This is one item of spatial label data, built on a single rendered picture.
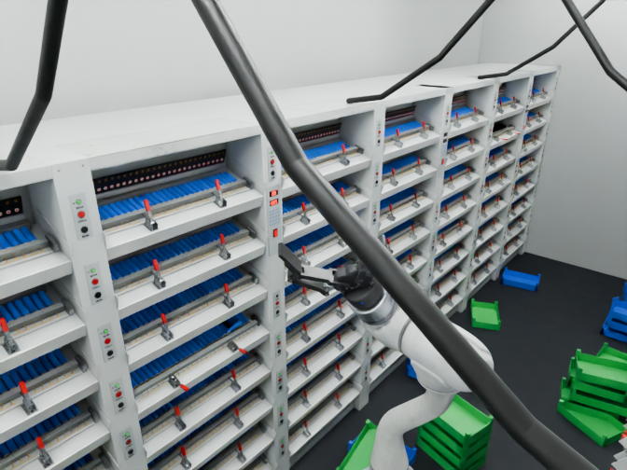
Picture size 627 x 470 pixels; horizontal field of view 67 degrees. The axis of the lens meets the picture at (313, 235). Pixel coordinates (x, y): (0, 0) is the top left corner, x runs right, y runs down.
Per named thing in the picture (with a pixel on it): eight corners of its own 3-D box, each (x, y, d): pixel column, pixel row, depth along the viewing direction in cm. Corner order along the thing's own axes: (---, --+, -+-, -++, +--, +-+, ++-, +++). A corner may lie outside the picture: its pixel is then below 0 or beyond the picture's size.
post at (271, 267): (289, 477, 242) (279, 120, 171) (276, 490, 235) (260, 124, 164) (262, 456, 254) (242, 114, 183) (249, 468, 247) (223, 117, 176)
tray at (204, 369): (267, 338, 201) (271, 324, 195) (136, 421, 158) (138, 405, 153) (236, 310, 209) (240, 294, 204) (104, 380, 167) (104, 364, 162)
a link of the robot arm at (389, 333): (373, 275, 105) (421, 299, 96) (399, 306, 116) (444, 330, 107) (345, 315, 103) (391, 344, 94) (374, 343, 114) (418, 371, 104)
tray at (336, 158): (369, 167, 226) (378, 141, 218) (279, 199, 184) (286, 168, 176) (337, 147, 235) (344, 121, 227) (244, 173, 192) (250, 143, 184)
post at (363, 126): (368, 402, 291) (385, 100, 219) (359, 410, 284) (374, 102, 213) (341, 387, 303) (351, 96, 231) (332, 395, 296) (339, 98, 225)
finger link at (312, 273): (349, 269, 94) (346, 273, 95) (294, 260, 91) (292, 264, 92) (351, 286, 91) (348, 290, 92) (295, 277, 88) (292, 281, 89)
